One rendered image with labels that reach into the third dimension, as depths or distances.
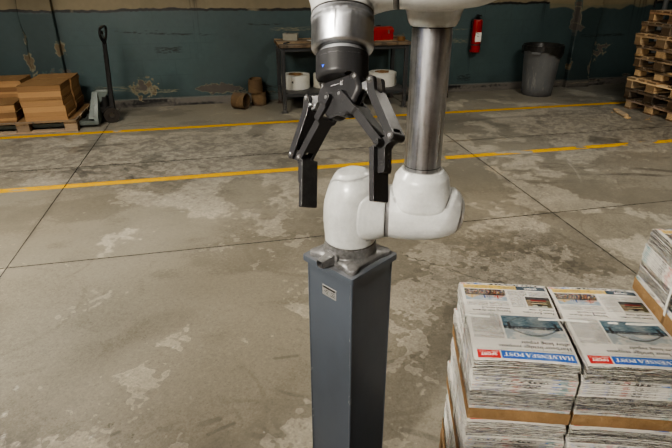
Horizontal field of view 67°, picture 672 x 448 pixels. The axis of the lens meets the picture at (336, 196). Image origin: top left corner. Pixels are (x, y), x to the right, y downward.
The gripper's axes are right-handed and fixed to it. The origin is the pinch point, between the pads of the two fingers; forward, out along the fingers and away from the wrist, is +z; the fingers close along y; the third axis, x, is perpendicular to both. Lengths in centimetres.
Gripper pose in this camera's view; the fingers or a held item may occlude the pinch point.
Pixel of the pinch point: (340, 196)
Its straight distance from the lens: 69.6
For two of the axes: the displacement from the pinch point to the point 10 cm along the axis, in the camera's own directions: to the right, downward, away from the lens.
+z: -0.1, 9.9, -1.1
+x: -7.1, -0.8, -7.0
